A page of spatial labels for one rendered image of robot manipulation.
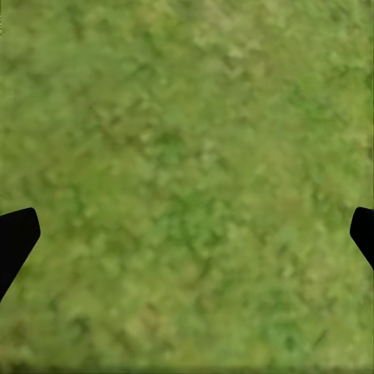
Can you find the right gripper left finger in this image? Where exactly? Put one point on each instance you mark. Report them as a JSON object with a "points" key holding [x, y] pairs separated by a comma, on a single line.
{"points": [[19, 232]]}

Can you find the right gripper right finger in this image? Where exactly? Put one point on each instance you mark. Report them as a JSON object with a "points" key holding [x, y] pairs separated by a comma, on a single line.
{"points": [[362, 232]]}

